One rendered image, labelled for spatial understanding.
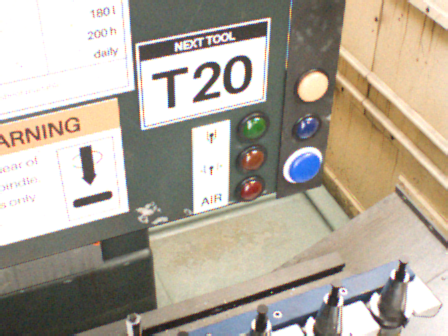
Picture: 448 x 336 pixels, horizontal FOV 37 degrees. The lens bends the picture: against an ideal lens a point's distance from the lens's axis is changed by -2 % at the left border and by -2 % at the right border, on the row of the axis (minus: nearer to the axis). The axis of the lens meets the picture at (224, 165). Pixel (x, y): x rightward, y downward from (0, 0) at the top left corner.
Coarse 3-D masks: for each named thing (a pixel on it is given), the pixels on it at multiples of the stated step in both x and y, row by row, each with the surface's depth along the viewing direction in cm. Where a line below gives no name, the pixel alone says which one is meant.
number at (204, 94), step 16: (240, 48) 48; (256, 48) 49; (192, 64) 47; (208, 64) 48; (224, 64) 49; (240, 64) 49; (256, 64) 50; (192, 80) 48; (208, 80) 49; (224, 80) 49; (240, 80) 50; (256, 80) 51; (192, 96) 49; (208, 96) 50; (224, 96) 50; (240, 96) 51
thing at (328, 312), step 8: (328, 304) 93; (336, 304) 93; (320, 312) 95; (328, 312) 93; (336, 312) 93; (320, 320) 95; (328, 320) 94; (336, 320) 94; (312, 328) 98; (320, 328) 95; (328, 328) 95; (336, 328) 95
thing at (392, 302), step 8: (392, 272) 97; (392, 280) 97; (400, 280) 96; (408, 280) 97; (384, 288) 99; (392, 288) 97; (400, 288) 97; (384, 296) 99; (392, 296) 98; (400, 296) 97; (384, 304) 99; (392, 304) 98; (400, 304) 98; (384, 312) 100; (392, 312) 99; (400, 312) 99
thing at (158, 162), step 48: (144, 0) 43; (192, 0) 45; (240, 0) 46; (288, 0) 48; (144, 144) 50; (192, 144) 52; (240, 144) 54; (144, 192) 53; (192, 192) 55; (48, 240) 52; (96, 240) 54
